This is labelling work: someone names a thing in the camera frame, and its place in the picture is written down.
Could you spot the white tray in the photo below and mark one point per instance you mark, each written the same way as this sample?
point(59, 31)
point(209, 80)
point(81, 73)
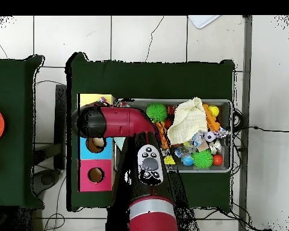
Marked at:
point(202, 20)

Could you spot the orange toy building brick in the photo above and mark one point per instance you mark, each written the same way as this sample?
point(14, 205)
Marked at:
point(212, 121)
point(162, 134)

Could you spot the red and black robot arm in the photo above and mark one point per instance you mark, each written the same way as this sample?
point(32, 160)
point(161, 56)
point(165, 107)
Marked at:
point(118, 122)

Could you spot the cream knitted cloth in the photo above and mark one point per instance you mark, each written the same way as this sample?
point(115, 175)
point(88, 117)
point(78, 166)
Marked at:
point(187, 122)

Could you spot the wooden box with three holes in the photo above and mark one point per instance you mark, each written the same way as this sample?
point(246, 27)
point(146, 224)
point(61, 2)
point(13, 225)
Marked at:
point(106, 166)

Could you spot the grey metal bar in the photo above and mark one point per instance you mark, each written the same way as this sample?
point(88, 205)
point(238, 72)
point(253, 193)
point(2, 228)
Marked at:
point(246, 48)

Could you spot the green spiky rubber ball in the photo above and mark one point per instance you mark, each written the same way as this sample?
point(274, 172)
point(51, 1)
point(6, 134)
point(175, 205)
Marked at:
point(156, 112)
point(202, 158)

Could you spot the dark green table cloth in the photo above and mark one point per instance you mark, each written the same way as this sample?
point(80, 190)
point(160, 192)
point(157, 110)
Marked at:
point(14, 96)
point(147, 79)

